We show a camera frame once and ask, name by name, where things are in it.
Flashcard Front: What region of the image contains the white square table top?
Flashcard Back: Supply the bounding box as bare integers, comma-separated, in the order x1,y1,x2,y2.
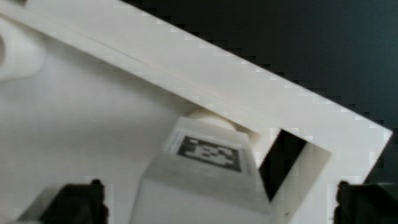
0,0,390,224

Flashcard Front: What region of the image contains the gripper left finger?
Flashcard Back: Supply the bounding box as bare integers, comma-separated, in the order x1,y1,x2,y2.
16,179,112,224

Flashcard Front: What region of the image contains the white leg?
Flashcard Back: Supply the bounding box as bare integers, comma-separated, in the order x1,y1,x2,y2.
129,111,271,224

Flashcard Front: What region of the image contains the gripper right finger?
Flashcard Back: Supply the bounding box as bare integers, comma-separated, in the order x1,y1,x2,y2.
334,181,398,224

